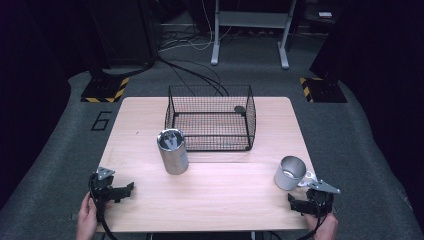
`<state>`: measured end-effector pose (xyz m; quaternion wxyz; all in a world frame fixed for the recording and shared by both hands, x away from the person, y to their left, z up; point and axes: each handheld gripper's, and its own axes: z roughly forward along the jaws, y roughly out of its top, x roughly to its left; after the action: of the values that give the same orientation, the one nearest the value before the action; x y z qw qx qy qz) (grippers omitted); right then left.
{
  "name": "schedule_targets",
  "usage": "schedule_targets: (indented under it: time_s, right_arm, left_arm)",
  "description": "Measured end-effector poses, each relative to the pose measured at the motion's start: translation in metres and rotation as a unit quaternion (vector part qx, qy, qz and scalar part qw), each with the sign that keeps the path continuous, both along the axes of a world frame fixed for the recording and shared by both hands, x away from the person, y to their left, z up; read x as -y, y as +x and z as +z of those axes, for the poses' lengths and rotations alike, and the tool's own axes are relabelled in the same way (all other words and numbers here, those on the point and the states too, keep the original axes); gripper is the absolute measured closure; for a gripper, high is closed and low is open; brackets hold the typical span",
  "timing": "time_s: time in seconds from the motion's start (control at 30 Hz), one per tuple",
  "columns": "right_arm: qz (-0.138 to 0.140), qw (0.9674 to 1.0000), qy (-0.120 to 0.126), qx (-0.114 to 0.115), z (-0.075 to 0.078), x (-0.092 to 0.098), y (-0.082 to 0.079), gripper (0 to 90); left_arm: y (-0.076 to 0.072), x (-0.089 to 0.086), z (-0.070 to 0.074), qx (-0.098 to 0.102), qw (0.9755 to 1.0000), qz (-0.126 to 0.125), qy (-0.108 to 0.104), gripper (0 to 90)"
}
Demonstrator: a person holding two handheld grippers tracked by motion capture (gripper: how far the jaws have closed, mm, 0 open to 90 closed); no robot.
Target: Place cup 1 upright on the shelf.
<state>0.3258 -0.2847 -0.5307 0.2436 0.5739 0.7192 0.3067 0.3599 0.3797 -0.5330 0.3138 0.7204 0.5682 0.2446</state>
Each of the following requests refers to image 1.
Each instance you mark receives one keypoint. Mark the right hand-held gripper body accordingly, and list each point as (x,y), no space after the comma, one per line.
(320,198)

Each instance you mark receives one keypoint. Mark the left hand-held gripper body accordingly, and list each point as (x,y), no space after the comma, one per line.
(101,186)

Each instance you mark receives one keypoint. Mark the tall steel tumbler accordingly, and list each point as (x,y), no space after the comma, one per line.
(172,153)

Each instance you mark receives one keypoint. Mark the person's right hand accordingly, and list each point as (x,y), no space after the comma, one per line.
(322,228)

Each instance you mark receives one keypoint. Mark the person's left hand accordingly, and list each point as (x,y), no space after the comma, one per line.
(87,216)

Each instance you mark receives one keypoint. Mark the black stand with striped base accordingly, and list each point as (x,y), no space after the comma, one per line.
(321,90)
(105,88)

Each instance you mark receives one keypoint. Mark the dark round disc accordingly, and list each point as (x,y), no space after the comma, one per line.
(239,109)

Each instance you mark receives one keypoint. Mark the black cabinet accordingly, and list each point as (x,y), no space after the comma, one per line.
(123,30)

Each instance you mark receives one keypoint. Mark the small white box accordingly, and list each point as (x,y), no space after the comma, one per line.
(325,14)

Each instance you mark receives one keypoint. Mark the white metal desk frame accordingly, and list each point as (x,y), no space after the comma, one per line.
(253,18)

